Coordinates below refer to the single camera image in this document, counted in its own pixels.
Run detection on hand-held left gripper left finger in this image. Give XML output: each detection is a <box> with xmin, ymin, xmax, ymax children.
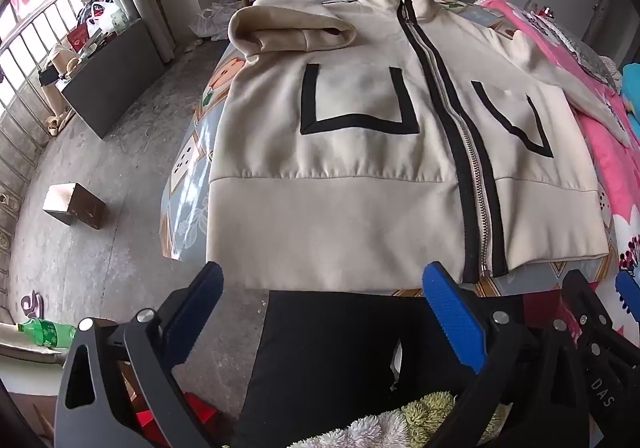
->
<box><xmin>54</xmin><ymin>261</ymin><xmax>224</xmax><ymax>448</ymax></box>

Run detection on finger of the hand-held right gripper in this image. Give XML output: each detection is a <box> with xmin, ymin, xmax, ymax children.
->
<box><xmin>561</xmin><ymin>269</ymin><xmax>623</xmax><ymax>349</ymax></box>
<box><xmin>615</xmin><ymin>269</ymin><xmax>640</xmax><ymax>329</ymax></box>

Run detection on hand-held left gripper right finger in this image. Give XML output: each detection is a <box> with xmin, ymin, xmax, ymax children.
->
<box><xmin>422</xmin><ymin>262</ymin><xmax>591</xmax><ymax>448</ymax></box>

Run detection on beige jacket with black trim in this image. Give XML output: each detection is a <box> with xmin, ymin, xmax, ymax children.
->
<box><xmin>207</xmin><ymin>0</ymin><xmax>632</xmax><ymax>296</ymax></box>

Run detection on fruit-print tablecloth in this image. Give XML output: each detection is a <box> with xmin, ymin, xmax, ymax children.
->
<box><xmin>160</xmin><ymin>0</ymin><xmax>623</xmax><ymax>299</ymax></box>

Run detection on red plastic object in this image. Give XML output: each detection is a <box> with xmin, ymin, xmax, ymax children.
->
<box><xmin>132</xmin><ymin>393</ymin><xmax>221</xmax><ymax>448</ymax></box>

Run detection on pink flowered blanket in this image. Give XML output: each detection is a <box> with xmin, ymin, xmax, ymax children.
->
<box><xmin>472</xmin><ymin>0</ymin><xmax>640</xmax><ymax>279</ymax></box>

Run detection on person's black pants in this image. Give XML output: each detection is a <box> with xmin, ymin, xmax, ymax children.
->
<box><xmin>235</xmin><ymin>289</ymin><xmax>526</xmax><ymax>448</ymax></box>

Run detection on white and green fluffy cloth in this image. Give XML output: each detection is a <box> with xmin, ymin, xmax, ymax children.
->
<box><xmin>287</xmin><ymin>390</ymin><xmax>458</xmax><ymax>448</ymax></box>

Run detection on green plastic bottle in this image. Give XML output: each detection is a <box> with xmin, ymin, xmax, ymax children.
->
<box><xmin>17</xmin><ymin>318</ymin><xmax>77</xmax><ymax>349</ymax></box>

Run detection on brown cardboard box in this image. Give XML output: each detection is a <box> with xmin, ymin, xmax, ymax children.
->
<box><xmin>42</xmin><ymin>183</ymin><xmax>107</xmax><ymax>230</ymax></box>

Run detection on purple slipper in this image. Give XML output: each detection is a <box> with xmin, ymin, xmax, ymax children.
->
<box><xmin>20</xmin><ymin>290</ymin><xmax>46</xmax><ymax>319</ymax></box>

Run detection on blue pillow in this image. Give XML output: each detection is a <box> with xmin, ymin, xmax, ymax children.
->
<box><xmin>622</xmin><ymin>63</ymin><xmax>640</xmax><ymax>129</ymax></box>

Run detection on grey lace-trimmed cushion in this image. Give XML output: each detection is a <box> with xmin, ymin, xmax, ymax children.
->
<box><xmin>547</xmin><ymin>20</ymin><xmax>624</xmax><ymax>91</ymax></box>

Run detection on black cabinet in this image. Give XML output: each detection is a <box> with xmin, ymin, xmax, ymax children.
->
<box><xmin>55</xmin><ymin>18</ymin><xmax>166</xmax><ymax>139</ymax></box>

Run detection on metal window railing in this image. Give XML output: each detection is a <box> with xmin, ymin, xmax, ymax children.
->
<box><xmin>0</xmin><ymin>0</ymin><xmax>106</xmax><ymax>279</ymax></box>

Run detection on red box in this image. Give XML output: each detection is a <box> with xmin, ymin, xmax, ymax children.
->
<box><xmin>67</xmin><ymin>23</ymin><xmax>91</xmax><ymax>54</ymax></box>

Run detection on white printed plastic bag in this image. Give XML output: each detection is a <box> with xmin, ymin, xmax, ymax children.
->
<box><xmin>85</xmin><ymin>0</ymin><xmax>128</xmax><ymax>36</ymax></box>

